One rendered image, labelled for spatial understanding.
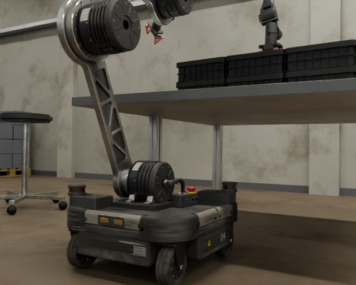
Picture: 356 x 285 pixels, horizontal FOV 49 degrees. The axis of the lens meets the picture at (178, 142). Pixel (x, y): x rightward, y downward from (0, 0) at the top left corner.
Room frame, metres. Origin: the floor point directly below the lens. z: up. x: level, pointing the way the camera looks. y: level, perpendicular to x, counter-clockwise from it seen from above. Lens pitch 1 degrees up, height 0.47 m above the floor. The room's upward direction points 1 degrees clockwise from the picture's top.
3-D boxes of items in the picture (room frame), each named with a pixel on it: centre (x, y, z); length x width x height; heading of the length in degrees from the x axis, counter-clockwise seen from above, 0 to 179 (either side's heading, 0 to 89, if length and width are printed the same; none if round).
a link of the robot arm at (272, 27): (1.91, -0.45, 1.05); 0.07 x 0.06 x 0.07; 150
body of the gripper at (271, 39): (1.90, -0.44, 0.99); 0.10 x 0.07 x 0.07; 56
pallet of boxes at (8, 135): (6.26, 2.97, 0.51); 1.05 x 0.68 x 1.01; 61
